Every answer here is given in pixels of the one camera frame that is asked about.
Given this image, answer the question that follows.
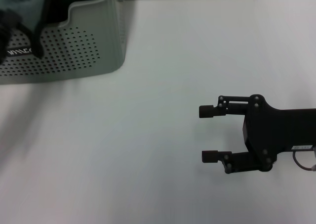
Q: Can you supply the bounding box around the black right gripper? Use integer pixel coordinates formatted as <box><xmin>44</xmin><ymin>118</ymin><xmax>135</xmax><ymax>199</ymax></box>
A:
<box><xmin>198</xmin><ymin>94</ymin><xmax>316</xmax><ymax>175</ymax></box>

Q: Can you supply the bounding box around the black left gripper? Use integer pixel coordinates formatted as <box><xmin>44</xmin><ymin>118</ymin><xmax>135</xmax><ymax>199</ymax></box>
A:
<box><xmin>0</xmin><ymin>10</ymin><xmax>34</xmax><ymax>64</ymax></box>

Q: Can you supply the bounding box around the dark green towel yellow back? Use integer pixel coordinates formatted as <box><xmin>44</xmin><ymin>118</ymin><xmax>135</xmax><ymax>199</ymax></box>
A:
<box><xmin>0</xmin><ymin>0</ymin><xmax>49</xmax><ymax>60</ymax></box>

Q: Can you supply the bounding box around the grey perforated plastic storage box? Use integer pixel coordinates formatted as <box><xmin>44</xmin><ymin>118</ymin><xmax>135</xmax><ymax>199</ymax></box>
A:
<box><xmin>0</xmin><ymin>0</ymin><xmax>127</xmax><ymax>85</ymax></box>

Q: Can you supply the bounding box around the grey right gripper cable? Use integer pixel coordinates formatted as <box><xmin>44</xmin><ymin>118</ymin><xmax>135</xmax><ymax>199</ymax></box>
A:
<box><xmin>292</xmin><ymin>145</ymin><xmax>316</xmax><ymax>172</ymax></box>

